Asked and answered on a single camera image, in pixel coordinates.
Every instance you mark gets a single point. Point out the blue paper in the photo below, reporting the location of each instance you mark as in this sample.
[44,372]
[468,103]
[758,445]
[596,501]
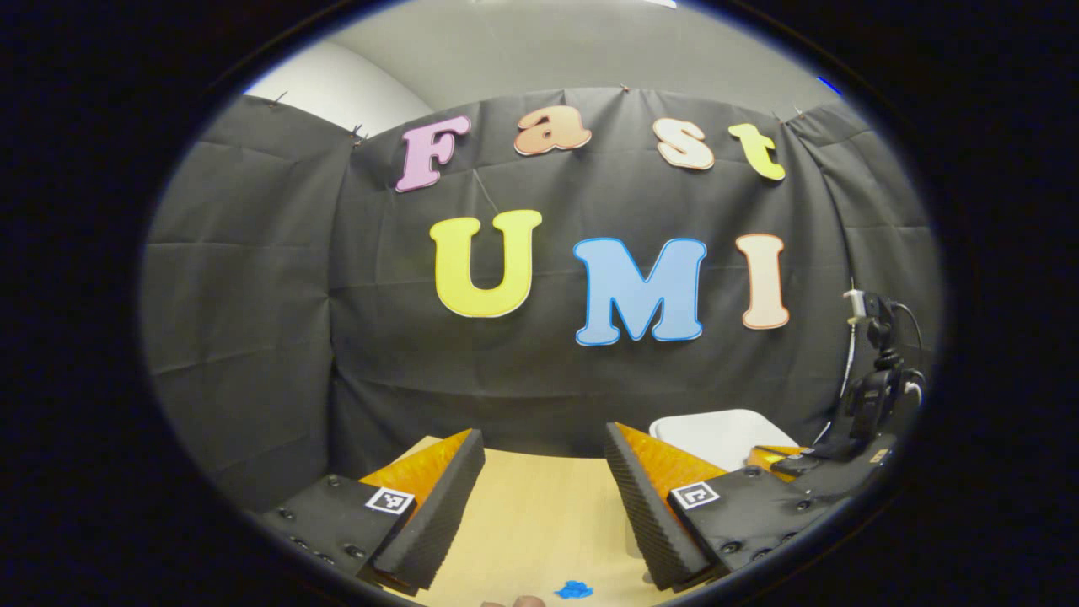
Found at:
[573,589]

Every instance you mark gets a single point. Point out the wooden desktop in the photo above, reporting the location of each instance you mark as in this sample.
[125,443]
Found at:
[539,514]

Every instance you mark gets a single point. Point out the ceiling light panel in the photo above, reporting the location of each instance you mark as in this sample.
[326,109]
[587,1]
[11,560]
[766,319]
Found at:
[829,85]

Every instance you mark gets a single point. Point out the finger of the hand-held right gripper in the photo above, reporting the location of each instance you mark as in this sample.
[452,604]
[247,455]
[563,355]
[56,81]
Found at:
[843,472]

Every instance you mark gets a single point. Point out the white desktop garbage bin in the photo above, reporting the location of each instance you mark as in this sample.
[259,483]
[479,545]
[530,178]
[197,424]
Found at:
[716,434]

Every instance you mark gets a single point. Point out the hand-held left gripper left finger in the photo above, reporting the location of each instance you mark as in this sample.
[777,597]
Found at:
[438,514]

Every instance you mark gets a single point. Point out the black backdrop cloth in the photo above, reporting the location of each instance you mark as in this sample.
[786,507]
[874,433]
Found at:
[506,379]

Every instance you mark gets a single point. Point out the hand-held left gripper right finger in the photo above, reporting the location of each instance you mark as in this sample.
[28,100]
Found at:
[649,523]

